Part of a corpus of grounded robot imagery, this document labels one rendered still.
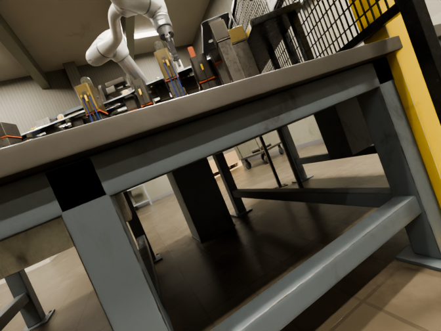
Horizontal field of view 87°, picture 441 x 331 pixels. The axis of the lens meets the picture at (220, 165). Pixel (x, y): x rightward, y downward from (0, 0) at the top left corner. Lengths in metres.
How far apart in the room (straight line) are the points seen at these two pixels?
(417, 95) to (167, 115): 0.74
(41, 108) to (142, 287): 7.73
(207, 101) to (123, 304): 0.39
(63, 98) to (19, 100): 1.02
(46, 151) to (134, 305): 0.29
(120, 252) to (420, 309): 0.76
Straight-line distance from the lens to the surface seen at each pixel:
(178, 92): 0.99
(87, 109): 1.09
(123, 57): 1.86
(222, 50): 0.87
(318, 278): 0.66
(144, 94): 1.05
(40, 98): 8.18
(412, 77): 0.92
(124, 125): 0.42
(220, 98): 0.47
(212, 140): 0.48
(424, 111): 0.93
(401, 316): 0.87
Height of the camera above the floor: 0.58
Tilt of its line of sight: 3 degrees down
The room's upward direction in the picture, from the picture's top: 22 degrees counter-clockwise
